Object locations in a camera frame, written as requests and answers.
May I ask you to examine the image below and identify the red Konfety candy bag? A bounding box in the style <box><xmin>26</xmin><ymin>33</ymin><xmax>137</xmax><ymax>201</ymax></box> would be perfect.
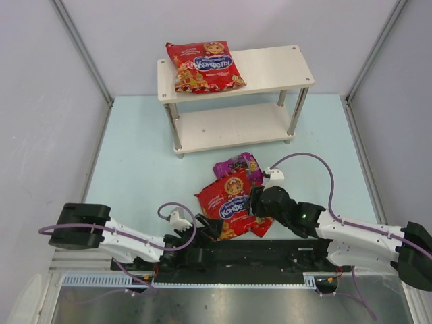
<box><xmin>165</xmin><ymin>40</ymin><xmax>246</xmax><ymax>94</ymax></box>
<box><xmin>195</xmin><ymin>170</ymin><xmax>257</xmax><ymax>240</ymax></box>

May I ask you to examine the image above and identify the red assorted gummy bag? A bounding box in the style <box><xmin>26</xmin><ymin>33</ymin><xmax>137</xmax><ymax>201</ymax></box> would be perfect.
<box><xmin>249</xmin><ymin>182</ymin><xmax>275</xmax><ymax>238</ymax></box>

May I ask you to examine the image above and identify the purple grape gummy bag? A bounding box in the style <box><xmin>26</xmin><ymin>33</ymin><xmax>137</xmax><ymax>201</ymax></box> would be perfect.
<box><xmin>213</xmin><ymin>152</ymin><xmax>263</xmax><ymax>185</ymax></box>

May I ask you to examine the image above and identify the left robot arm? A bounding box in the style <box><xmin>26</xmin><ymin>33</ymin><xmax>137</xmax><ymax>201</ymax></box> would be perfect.
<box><xmin>39</xmin><ymin>202</ymin><xmax>223</xmax><ymax>268</ymax></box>

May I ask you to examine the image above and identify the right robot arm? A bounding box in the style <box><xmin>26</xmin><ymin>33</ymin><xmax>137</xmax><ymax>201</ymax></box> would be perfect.
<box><xmin>245</xmin><ymin>186</ymin><xmax>431</xmax><ymax>292</ymax></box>

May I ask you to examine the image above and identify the white two-tier wooden shelf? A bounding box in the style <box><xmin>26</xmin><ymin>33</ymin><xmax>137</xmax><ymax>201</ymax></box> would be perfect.
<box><xmin>157</xmin><ymin>45</ymin><xmax>315</xmax><ymax>158</ymax></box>

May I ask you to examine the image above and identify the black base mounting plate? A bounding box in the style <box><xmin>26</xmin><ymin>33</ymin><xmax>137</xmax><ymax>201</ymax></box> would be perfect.
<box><xmin>124</xmin><ymin>239</ymin><xmax>337</xmax><ymax>285</ymax></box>

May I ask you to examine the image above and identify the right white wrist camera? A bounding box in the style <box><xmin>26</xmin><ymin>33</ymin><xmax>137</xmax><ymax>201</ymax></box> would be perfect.
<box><xmin>263</xmin><ymin>167</ymin><xmax>285</xmax><ymax>190</ymax></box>

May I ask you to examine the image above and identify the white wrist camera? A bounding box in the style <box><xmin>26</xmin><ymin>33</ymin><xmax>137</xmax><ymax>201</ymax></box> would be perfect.
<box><xmin>169</xmin><ymin>207</ymin><xmax>193</xmax><ymax>232</ymax></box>
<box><xmin>263</xmin><ymin>167</ymin><xmax>285</xmax><ymax>190</ymax></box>

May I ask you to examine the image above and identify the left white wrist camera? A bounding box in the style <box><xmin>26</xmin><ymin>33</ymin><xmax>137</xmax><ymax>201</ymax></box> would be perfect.
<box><xmin>169</xmin><ymin>207</ymin><xmax>193</xmax><ymax>232</ymax></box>

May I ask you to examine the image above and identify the aluminium frame rail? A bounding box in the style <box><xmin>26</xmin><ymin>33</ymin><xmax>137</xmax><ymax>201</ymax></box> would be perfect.
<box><xmin>49</xmin><ymin>250</ymin><xmax>111</xmax><ymax>273</ymax></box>

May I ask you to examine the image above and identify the white slotted cable duct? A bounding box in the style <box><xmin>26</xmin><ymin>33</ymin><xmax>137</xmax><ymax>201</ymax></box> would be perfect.
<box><xmin>62</xmin><ymin>273</ymin><xmax>146</xmax><ymax>288</ymax></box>

